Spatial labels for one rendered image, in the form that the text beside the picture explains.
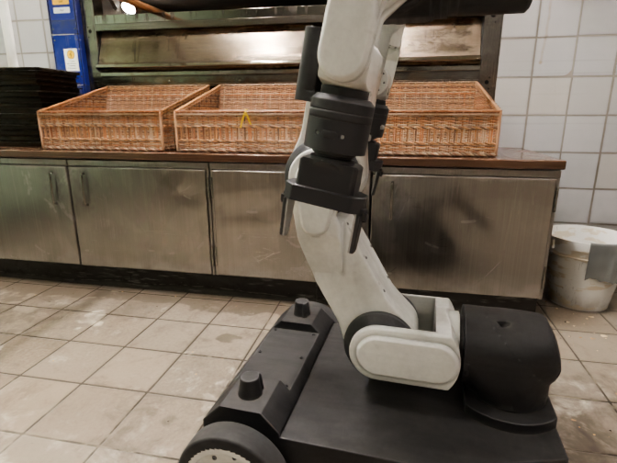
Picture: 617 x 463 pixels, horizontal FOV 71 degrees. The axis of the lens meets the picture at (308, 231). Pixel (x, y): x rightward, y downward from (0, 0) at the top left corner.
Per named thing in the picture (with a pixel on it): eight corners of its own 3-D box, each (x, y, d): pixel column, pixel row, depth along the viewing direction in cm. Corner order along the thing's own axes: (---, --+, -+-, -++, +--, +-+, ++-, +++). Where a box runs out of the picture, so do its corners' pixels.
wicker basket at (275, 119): (221, 143, 213) (218, 84, 206) (335, 145, 202) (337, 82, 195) (173, 152, 167) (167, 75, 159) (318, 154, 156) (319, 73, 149)
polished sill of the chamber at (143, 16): (103, 27, 218) (102, 17, 216) (483, 10, 183) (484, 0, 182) (95, 24, 212) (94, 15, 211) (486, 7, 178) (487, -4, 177)
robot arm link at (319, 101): (377, 127, 65) (395, 45, 62) (364, 127, 55) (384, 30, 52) (306, 113, 68) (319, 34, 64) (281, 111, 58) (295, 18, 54)
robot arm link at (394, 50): (388, 98, 106) (403, 39, 102) (385, 98, 98) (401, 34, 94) (363, 93, 107) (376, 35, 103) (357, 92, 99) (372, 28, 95)
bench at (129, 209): (55, 243, 250) (39, 141, 235) (505, 273, 204) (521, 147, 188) (-38, 278, 197) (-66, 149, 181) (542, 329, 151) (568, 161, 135)
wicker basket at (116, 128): (113, 141, 224) (106, 85, 217) (215, 143, 213) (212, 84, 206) (39, 149, 178) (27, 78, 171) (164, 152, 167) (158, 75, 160)
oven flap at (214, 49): (100, 72, 217) (104, 33, 218) (479, 64, 183) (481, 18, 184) (94, 68, 213) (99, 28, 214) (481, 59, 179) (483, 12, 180)
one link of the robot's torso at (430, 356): (453, 346, 98) (457, 292, 95) (457, 400, 80) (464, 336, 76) (362, 334, 104) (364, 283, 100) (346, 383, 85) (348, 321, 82)
